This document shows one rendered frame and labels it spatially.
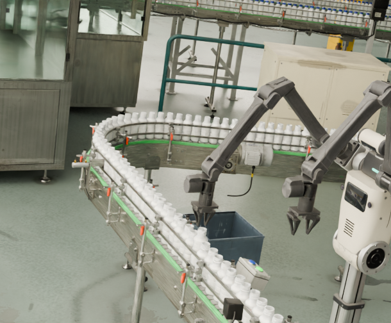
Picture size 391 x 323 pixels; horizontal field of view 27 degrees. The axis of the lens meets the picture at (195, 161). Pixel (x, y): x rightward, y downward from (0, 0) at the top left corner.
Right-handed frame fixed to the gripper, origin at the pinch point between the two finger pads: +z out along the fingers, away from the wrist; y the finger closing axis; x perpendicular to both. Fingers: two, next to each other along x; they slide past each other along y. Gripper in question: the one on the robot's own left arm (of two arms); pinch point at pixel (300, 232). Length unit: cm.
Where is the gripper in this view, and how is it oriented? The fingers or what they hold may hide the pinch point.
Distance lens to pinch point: 298.9
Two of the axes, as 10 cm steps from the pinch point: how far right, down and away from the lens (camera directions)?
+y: 8.9, -0.1, 4.5
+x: -4.2, -3.4, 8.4
